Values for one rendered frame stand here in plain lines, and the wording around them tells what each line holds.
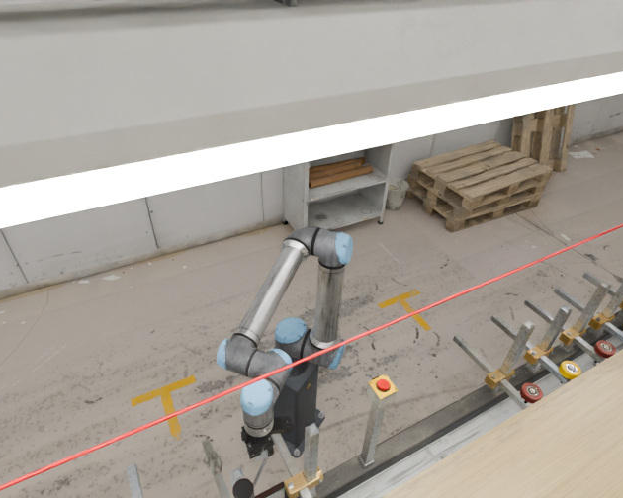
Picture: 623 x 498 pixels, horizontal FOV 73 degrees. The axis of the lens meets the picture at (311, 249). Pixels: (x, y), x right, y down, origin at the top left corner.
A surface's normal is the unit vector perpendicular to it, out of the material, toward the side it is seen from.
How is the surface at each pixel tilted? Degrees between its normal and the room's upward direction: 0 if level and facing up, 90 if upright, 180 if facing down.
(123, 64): 61
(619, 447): 0
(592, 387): 0
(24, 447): 0
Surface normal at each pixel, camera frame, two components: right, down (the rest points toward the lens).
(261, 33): 0.43, 0.10
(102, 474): 0.03, -0.79
